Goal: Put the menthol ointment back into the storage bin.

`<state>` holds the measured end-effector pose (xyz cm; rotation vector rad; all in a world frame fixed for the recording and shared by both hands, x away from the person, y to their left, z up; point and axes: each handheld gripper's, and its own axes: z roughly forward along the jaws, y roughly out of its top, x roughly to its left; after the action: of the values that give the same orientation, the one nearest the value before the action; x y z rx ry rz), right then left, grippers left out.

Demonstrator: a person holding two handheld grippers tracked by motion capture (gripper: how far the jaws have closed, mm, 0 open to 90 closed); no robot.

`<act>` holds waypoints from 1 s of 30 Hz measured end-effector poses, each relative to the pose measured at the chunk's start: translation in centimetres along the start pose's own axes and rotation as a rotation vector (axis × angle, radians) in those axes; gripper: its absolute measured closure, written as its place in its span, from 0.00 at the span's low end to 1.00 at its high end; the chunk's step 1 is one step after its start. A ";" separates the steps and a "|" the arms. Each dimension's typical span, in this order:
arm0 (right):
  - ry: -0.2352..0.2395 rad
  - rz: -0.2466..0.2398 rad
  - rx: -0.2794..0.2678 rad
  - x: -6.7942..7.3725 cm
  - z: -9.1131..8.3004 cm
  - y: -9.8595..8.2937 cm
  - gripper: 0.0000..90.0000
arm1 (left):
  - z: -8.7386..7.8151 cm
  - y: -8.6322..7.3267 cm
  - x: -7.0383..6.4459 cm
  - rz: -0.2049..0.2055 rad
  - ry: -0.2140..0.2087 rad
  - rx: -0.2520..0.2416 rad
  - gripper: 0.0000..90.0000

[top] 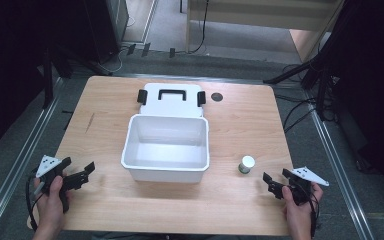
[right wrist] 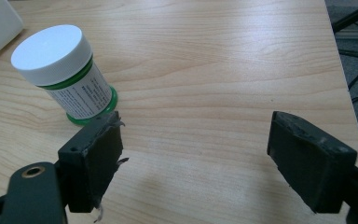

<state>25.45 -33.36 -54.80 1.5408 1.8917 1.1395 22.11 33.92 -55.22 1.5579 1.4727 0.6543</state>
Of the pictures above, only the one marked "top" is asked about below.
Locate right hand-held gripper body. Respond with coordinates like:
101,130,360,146
269,166,330,206

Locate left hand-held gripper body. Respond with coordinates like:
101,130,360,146
34,154,90,214

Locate small white green-labelled jar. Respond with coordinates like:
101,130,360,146
237,155,257,175

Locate white plastic storage box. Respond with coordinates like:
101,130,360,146
120,82,211,185

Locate person's right hand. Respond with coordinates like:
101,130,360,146
281,182,324,232

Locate person's left hand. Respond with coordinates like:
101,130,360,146
32,174,70,232

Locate black metal stand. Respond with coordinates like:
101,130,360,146
41,46,76,109

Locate black tripod stand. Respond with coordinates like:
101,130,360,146
263,46,339,122

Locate black curtain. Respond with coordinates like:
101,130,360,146
326,0,384,198
0,0,91,159

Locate dark cabinet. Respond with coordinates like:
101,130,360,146
82,0,130,64

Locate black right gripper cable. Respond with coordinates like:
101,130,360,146
308,186,322,238

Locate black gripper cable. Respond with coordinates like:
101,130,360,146
25,168,45,232
308,186,322,238

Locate metal floor rail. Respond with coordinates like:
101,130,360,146
0,75,65,240
300,87,378,240

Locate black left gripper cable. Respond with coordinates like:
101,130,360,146
25,168,45,232

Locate black floor cables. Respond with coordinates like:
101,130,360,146
274,63,318,134

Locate white floor cable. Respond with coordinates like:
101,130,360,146
97,14,138,75

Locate light wooden furniture frame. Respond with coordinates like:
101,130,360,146
184,0,346,64

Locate black hanging cable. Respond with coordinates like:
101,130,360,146
174,0,211,56

